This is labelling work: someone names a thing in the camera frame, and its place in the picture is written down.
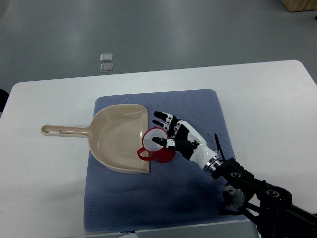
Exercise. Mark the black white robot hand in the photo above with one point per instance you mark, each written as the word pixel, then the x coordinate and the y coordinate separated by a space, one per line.
pixel 183 138

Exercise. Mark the red cup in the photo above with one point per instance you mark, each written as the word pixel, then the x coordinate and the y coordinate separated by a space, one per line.
pixel 151 151

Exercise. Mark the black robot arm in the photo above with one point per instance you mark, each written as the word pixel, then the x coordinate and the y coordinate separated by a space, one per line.
pixel 268 206

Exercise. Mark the beige plastic dustpan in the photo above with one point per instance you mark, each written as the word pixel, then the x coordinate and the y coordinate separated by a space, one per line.
pixel 114 136

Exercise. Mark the blue textured mat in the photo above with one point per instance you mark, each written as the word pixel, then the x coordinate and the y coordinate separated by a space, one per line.
pixel 173 194

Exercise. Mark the lower metal floor plate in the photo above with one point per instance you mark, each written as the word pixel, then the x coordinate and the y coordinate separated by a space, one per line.
pixel 106 67

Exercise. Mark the metal floor plate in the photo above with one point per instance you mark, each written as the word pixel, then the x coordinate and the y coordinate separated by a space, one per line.
pixel 106 67
pixel 105 57

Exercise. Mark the upper metal floor plate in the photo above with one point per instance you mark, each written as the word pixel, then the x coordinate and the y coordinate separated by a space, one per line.
pixel 105 57

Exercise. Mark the wooden box corner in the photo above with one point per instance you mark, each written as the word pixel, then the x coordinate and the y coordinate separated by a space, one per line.
pixel 299 5

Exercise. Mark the person in black jacket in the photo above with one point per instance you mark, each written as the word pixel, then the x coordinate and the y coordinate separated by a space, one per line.
pixel 3 99

